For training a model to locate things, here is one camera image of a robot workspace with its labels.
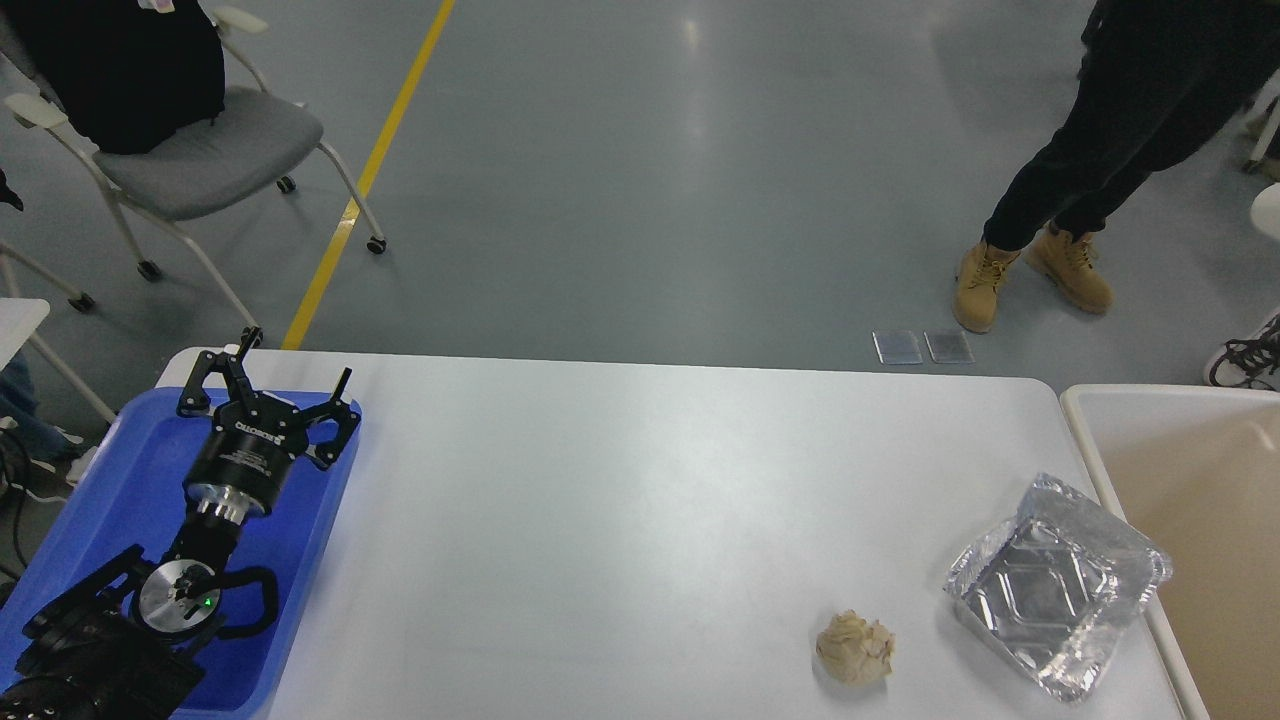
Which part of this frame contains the white side table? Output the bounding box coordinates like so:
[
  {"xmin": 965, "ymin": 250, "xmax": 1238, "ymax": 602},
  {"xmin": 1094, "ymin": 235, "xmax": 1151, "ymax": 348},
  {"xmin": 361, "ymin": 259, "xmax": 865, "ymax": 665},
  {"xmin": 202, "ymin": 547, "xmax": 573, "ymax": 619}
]
[{"xmin": 1, "ymin": 297, "xmax": 116, "ymax": 425}]

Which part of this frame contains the crumpled brown paper ball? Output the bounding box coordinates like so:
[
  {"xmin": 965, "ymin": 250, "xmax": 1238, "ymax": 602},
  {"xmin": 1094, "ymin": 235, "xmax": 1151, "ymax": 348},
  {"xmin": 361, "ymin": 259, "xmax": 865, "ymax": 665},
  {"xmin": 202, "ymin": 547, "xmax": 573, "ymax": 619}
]
[{"xmin": 815, "ymin": 609, "xmax": 896, "ymax": 687}]

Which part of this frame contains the person in black trousers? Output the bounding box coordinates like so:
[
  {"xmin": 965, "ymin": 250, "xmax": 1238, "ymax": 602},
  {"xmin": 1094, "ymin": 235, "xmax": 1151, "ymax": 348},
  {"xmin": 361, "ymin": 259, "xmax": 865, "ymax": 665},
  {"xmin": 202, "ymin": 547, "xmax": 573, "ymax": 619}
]
[{"xmin": 983, "ymin": 1, "xmax": 1279, "ymax": 251}]

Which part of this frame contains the tan right boot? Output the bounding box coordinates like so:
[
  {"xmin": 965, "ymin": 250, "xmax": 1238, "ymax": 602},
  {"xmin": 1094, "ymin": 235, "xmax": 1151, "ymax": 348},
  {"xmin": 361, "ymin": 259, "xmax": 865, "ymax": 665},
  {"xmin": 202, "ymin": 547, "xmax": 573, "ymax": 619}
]
[{"xmin": 1027, "ymin": 222, "xmax": 1115, "ymax": 315}]

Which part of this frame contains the white chair leg with caster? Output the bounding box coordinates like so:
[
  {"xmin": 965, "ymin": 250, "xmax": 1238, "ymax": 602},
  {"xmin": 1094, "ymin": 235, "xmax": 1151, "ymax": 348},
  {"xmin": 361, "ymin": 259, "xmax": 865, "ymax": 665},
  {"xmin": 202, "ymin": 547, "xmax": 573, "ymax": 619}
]
[{"xmin": 1, "ymin": 241, "xmax": 97, "ymax": 314}]

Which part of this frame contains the tan boot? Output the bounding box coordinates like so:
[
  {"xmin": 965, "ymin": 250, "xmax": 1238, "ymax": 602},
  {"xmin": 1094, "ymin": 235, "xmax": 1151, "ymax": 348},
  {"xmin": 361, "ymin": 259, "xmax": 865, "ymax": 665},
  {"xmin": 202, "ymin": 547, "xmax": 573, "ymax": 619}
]
[
  {"xmin": 952, "ymin": 240, "xmax": 1021, "ymax": 334},
  {"xmin": 1027, "ymin": 222, "xmax": 1115, "ymax": 315}
]

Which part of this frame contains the black white sneaker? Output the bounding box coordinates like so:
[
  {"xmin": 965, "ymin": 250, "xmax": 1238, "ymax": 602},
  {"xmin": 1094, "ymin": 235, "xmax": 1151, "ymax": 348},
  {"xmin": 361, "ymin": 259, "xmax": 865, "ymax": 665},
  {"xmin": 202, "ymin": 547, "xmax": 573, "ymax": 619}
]
[{"xmin": 1203, "ymin": 309, "xmax": 1279, "ymax": 392}]

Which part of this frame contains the black jacket on chair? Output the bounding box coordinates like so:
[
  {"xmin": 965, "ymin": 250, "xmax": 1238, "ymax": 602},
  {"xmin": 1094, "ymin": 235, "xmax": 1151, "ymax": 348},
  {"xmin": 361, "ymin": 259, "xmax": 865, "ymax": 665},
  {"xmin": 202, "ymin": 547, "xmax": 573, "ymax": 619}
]
[{"xmin": 3, "ymin": 1, "xmax": 227, "ymax": 155}]

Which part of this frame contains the aluminium foil container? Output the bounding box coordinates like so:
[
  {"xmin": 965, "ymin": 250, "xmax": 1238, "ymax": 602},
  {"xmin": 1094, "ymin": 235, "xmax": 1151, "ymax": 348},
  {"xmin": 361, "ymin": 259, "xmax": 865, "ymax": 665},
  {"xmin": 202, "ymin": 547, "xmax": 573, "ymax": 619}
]
[{"xmin": 943, "ymin": 473, "xmax": 1172, "ymax": 705}]

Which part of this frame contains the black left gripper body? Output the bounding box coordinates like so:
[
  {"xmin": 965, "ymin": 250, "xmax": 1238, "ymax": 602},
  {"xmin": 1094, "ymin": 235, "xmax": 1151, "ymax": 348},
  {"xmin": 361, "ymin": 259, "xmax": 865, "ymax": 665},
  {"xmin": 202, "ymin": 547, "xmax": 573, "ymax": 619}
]
[{"xmin": 183, "ymin": 393, "xmax": 305, "ymax": 518}]

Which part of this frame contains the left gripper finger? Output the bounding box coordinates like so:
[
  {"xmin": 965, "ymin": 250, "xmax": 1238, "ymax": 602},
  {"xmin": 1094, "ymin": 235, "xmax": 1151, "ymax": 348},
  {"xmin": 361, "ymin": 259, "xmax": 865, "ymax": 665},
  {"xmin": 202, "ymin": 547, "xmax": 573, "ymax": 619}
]
[
  {"xmin": 291, "ymin": 368, "xmax": 362, "ymax": 471},
  {"xmin": 177, "ymin": 327, "xmax": 264, "ymax": 419}
]

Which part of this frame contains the grey office chair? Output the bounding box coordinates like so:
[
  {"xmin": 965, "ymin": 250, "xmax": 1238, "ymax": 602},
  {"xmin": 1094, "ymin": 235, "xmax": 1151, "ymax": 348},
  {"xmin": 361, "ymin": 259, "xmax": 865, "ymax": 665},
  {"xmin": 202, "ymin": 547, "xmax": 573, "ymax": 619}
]
[{"xmin": 3, "ymin": 4, "xmax": 388, "ymax": 325}]

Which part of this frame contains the beige plastic bin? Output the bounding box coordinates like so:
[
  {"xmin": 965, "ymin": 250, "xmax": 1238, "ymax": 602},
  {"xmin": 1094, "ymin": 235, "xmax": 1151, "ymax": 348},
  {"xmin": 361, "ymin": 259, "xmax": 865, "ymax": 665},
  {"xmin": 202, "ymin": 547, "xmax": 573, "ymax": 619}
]
[{"xmin": 1061, "ymin": 386, "xmax": 1279, "ymax": 719}]

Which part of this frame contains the tan left boot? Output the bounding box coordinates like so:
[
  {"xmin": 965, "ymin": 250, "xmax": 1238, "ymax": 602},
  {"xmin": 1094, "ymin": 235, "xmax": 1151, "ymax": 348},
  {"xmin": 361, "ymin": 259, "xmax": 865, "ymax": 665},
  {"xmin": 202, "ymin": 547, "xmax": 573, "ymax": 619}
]
[{"xmin": 952, "ymin": 240, "xmax": 1021, "ymax": 334}]

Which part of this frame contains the clear floor plate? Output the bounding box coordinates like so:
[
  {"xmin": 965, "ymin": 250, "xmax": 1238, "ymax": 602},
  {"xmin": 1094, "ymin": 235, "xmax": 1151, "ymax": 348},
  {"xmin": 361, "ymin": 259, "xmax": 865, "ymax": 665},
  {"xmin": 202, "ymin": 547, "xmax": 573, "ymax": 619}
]
[
  {"xmin": 872, "ymin": 329, "xmax": 924, "ymax": 366},
  {"xmin": 923, "ymin": 329, "xmax": 977, "ymax": 365}
]

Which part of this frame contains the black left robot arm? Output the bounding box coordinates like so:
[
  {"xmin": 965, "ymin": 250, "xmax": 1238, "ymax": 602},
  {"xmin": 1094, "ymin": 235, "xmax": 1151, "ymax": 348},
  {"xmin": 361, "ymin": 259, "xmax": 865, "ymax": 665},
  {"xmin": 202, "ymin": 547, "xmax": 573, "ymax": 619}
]
[{"xmin": 3, "ymin": 328, "xmax": 361, "ymax": 719}]

